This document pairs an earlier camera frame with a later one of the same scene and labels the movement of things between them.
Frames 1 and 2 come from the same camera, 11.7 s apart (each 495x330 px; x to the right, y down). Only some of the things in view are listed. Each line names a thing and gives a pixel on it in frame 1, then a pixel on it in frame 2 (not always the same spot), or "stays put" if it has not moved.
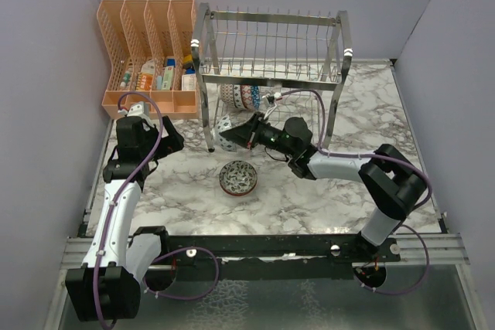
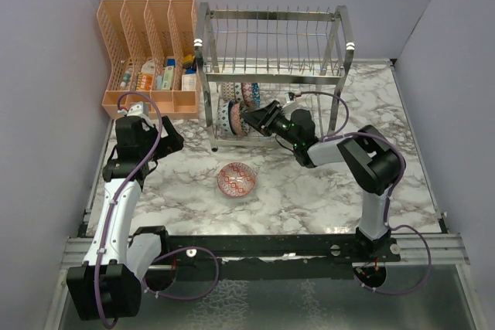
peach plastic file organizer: (151, 44) stays put
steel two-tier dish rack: (253, 60) stays put
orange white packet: (145, 78) stays put
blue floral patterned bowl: (221, 125) → (223, 122)
